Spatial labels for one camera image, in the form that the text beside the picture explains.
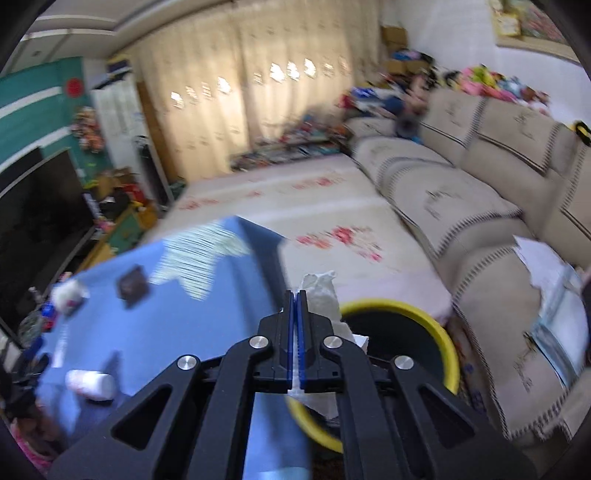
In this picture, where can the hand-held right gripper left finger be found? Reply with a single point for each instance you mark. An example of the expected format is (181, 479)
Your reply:
(290, 332)

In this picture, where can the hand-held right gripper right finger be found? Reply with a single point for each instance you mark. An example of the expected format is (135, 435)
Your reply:
(302, 332)

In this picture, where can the white tissue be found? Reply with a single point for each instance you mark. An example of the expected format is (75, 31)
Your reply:
(321, 295)

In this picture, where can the yellow trash bin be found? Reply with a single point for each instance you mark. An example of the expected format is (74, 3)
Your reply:
(443, 350)

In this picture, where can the floral floor mat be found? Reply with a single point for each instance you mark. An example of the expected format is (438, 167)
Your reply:
(332, 207)

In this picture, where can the dark packet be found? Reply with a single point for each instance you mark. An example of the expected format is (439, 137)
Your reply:
(134, 284)

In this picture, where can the row of toys and books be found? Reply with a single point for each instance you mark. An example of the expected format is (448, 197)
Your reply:
(291, 147)

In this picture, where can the beige sofa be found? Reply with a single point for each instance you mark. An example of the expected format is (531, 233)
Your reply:
(443, 198)

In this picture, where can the green and yellow TV cabinet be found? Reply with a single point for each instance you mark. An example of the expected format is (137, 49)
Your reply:
(120, 235)

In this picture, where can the white bottle with red label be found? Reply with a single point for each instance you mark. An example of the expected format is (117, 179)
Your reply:
(90, 385)

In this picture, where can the black tower fan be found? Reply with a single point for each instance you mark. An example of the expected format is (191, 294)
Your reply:
(152, 170)

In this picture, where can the white paper cup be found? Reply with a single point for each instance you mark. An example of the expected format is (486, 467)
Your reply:
(68, 295)

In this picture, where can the open cardboard boxes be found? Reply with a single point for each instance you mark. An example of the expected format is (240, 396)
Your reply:
(113, 182)

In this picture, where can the beige patterned curtain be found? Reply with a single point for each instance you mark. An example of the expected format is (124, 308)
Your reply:
(231, 92)

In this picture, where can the papers and magazine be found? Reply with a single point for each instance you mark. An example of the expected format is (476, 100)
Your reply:
(549, 286)

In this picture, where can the clear plastic container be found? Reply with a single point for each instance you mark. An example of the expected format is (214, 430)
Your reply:
(30, 330)

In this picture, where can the black television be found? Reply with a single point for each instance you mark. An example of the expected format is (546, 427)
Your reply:
(41, 221)

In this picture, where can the person's pink garment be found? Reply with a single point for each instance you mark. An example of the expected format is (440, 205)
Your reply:
(32, 443)

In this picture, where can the hanging flower decoration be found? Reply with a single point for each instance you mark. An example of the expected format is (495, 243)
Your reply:
(87, 129)

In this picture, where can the stack of cardboard boxes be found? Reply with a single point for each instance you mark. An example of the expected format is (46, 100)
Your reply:
(393, 48)

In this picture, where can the pile of plush toys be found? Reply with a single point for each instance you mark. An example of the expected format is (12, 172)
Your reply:
(480, 81)

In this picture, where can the round red wall decoration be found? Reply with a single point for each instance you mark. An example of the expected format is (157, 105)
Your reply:
(75, 87)

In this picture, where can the framed wall picture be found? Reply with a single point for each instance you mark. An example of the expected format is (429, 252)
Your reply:
(531, 23)

